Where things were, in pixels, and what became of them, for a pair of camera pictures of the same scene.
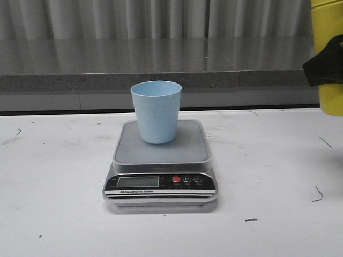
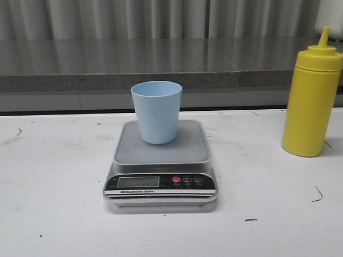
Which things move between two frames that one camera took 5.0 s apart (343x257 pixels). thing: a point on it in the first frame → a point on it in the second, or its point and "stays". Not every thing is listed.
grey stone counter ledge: (216, 74) stays
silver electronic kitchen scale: (178, 174) stays
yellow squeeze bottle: (327, 23) → (312, 99)
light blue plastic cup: (157, 104) stays
